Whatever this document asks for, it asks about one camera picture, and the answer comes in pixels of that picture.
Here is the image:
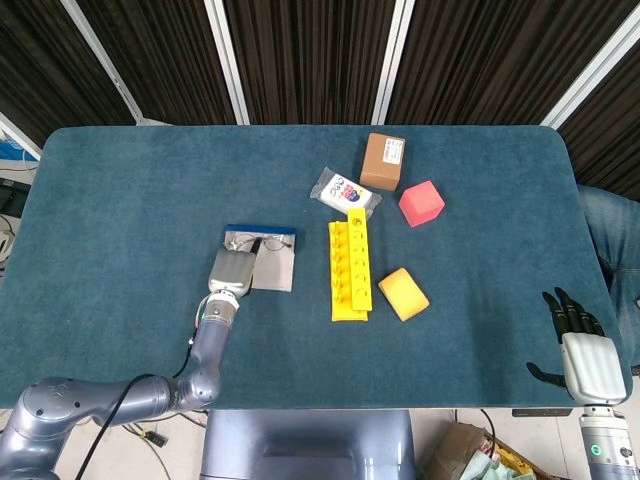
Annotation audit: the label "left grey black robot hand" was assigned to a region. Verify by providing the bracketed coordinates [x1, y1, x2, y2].
[207, 236, 264, 297]

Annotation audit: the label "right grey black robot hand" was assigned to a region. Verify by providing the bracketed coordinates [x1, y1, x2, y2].
[525, 286, 629, 406]

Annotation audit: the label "blue printed glasses case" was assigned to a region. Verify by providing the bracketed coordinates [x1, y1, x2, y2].
[221, 224, 298, 293]

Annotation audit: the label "round wire-frame eyeglasses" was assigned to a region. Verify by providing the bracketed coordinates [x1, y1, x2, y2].
[227, 233, 295, 253]

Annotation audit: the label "black table control panel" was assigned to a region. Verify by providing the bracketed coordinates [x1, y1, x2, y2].
[512, 408, 574, 418]

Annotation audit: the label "teal velvet table cloth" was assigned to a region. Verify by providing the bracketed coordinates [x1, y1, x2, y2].
[0, 124, 632, 410]

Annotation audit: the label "yellow toy brick plate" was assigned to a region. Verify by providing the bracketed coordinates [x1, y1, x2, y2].
[327, 207, 374, 323]

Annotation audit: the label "white packet in clear bag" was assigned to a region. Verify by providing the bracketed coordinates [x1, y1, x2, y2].
[309, 166, 384, 220]

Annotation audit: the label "brown bag with clutter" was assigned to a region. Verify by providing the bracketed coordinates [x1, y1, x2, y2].
[424, 422, 546, 480]

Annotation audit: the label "yellow sponge block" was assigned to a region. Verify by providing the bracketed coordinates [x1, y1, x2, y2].
[377, 267, 431, 323]

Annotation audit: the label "brown cardboard box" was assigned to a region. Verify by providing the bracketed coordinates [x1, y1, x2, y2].
[358, 132, 407, 193]

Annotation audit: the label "blue-grey robot torso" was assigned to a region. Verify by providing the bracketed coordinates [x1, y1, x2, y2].
[199, 408, 417, 480]

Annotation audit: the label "red foam cube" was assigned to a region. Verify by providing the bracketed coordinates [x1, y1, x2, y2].
[398, 180, 446, 229]

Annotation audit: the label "dark pleated curtain panel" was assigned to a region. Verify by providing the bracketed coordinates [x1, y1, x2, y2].
[557, 47, 640, 201]
[0, 0, 137, 149]
[77, 0, 237, 126]
[387, 0, 639, 126]
[224, 0, 396, 126]

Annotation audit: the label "thin black floor cable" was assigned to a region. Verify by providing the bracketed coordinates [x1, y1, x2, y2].
[478, 408, 497, 449]

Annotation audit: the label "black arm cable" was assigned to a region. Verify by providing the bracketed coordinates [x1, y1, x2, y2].
[74, 347, 195, 480]

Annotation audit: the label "white partition post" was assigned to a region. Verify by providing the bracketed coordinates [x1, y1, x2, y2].
[539, 0, 640, 130]
[0, 112, 44, 161]
[59, 0, 174, 126]
[203, 0, 250, 126]
[370, 0, 416, 126]

